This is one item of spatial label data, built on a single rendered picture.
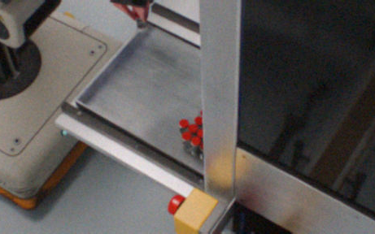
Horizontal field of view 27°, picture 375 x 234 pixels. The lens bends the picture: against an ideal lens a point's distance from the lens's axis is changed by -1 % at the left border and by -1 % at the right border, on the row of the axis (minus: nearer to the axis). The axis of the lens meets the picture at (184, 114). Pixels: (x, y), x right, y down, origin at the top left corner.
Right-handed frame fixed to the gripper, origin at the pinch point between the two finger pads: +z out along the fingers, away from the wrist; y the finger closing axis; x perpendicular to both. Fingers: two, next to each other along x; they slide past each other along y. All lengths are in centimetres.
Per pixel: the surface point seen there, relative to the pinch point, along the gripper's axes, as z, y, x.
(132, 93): 25.0, -5.8, -1.5
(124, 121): 25.1, -4.9, -8.8
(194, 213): 12.7, 20.6, -31.9
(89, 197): 110, -42, 11
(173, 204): 14.1, 15.9, -30.5
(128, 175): 111, -33, 23
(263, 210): 13.0, 32.3, -28.1
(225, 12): -36, 29, -26
